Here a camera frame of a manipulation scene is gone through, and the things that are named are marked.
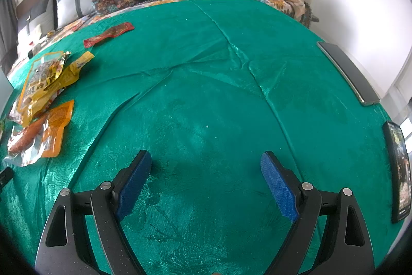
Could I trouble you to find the black smartphone with lit screen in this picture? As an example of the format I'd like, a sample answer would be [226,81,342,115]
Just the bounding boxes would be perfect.
[382,121,412,224]

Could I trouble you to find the orange sausage packet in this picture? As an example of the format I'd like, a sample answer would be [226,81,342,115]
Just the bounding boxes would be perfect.
[3,100,75,168]

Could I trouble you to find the yellow packet with clear window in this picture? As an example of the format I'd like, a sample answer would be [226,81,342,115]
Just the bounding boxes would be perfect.
[10,51,72,127]

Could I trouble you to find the white panel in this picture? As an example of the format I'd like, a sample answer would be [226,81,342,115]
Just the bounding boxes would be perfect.
[0,70,14,110]

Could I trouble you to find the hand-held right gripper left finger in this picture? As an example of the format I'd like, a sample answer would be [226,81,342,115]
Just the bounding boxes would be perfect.
[35,149,152,275]

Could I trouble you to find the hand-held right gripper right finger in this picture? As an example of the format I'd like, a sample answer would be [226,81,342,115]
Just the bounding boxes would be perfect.
[260,151,375,275]

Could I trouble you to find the grey curtain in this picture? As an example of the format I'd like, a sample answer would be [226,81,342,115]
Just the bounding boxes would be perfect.
[0,0,16,60]

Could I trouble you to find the green bed blanket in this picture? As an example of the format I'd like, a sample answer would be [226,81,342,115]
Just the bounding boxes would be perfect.
[0,0,400,275]

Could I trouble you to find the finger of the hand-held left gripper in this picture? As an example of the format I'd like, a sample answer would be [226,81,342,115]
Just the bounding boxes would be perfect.
[0,167,14,188]

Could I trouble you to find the grey smartphone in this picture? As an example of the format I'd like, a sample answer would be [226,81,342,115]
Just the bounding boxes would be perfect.
[317,41,381,107]

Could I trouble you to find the red snack packet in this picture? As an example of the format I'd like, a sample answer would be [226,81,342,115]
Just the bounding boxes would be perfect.
[84,22,134,48]

